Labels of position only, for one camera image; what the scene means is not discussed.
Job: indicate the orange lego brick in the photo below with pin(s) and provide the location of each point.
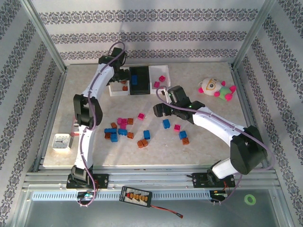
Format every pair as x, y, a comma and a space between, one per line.
123, 82
140, 144
107, 136
113, 125
130, 135
185, 141
130, 121
125, 88
145, 142

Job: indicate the blue lego brick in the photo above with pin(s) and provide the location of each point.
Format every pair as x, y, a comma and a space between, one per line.
113, 137
110, 130
135, 80
147, 134
122, 131
182, 135
166, 124

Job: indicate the white plastic bin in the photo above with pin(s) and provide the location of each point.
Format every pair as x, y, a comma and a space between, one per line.
166, 81
117, 91

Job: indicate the black plastic bin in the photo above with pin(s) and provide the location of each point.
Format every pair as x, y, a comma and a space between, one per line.
143, 82

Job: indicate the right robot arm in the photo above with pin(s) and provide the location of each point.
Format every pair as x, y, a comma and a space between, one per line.
246, 151

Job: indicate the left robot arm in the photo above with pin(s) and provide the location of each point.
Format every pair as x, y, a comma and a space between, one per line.
86, 111

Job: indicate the plush toy with glasses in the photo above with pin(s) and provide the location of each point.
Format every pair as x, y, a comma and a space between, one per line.
210, 86

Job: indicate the black power distribution board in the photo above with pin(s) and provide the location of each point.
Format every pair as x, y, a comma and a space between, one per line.
136, 196

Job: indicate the white square clock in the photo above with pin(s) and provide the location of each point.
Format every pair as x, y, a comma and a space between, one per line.
61, 142

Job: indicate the small controller circuit board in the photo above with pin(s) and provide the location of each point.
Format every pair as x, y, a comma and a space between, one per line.
85, 195
219, 194

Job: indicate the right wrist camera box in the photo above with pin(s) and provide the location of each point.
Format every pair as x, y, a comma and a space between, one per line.
165, 91

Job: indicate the aluminium side rail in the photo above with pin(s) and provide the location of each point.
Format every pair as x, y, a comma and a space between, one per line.
55, 104
246, 104

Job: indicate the aluminium front rail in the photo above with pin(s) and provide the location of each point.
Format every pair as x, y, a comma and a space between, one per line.
151, 176

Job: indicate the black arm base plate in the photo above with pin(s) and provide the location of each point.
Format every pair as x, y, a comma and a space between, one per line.
103, 180
198, 180

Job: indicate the aluminium frame post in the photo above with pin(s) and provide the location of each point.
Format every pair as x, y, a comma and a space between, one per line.
44, 33
255, 33

